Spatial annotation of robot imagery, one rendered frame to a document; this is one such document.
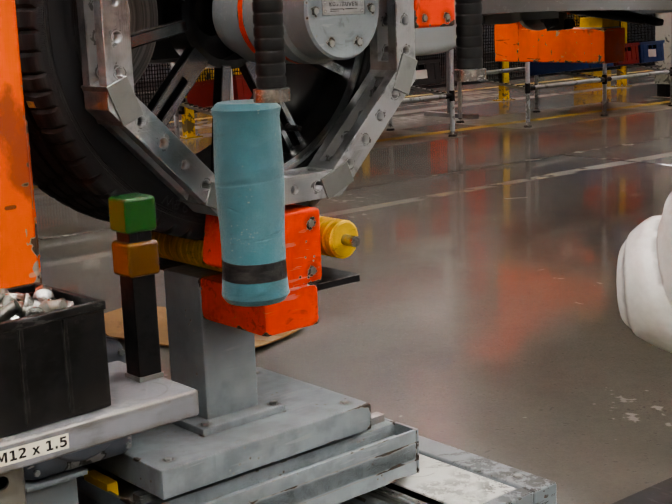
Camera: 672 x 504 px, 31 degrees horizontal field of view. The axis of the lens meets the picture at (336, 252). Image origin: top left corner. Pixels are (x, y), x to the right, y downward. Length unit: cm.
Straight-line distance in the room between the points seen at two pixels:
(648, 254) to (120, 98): 68
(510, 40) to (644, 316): 495
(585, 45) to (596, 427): 360
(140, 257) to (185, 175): 29
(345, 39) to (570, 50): 443
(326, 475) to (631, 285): 74
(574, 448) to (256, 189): 108
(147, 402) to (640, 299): 53
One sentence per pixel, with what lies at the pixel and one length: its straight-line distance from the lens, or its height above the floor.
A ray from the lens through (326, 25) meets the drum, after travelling 158.
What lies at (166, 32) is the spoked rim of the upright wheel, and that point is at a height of 83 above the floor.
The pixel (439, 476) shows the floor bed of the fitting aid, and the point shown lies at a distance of 208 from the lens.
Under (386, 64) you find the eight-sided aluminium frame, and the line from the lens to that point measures 188.
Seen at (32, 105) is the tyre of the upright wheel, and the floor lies 74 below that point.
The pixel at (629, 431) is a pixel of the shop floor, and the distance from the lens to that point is 252.
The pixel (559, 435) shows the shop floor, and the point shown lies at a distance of 249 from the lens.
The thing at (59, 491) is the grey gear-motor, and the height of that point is 19.
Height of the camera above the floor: 87
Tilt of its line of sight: 12 degrees down
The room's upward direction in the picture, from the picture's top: 2 degrees counter-clockwise
